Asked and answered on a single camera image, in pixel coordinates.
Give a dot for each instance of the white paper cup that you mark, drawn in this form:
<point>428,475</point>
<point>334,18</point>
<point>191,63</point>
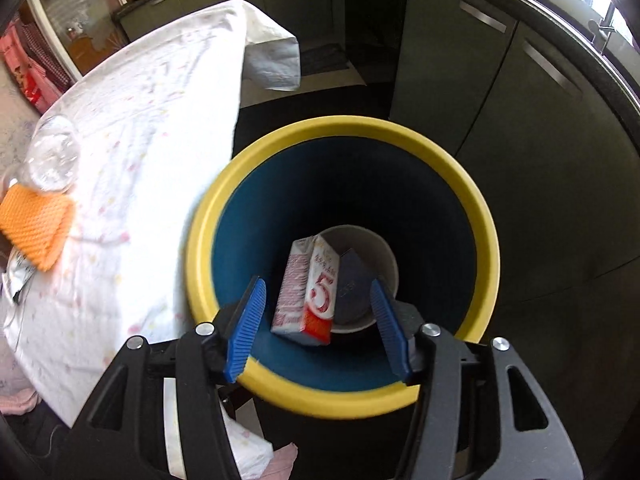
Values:
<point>385,260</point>

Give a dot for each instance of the green stove cabinet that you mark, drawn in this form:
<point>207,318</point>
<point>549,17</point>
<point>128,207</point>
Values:
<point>200,10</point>

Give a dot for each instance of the clear plastic cup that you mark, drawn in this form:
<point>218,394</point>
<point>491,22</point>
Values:
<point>52,150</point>

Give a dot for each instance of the red and white carton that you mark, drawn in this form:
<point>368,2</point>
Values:
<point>320,305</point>

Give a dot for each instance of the silver foil packet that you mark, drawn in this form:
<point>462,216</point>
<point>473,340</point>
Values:
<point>15,275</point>

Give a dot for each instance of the blue bin with yellow rim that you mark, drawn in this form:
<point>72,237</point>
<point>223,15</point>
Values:
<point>260,240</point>

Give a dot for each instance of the wooden framed glass door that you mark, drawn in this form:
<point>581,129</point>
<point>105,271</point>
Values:
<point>90,10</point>

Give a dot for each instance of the white tablecloth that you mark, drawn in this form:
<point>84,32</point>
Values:
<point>150,135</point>

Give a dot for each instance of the green sink cabinet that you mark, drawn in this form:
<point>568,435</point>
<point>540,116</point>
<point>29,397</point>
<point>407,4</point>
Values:
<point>450,85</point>

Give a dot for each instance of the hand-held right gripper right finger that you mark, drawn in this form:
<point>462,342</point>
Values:
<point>387,320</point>

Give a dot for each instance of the red checked cloth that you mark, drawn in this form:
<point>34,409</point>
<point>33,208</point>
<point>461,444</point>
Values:
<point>35,70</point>

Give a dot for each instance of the dark blue packet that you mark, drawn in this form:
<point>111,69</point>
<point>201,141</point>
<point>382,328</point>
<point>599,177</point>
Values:
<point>352,280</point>

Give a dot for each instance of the pink cloth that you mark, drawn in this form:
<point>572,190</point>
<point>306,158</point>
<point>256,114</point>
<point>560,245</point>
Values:
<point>282,462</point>
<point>17,402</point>

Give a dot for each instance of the orange foam net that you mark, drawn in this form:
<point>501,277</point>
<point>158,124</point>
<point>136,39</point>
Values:
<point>35,220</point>

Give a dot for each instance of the chrome kitchen faucet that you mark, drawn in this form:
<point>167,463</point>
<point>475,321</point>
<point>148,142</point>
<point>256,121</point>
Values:
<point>602,27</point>

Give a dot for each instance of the dark striped floor mat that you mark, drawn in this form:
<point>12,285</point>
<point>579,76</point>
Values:
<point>322,59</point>

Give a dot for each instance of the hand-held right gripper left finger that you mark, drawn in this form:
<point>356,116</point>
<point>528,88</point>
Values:
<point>247,320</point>

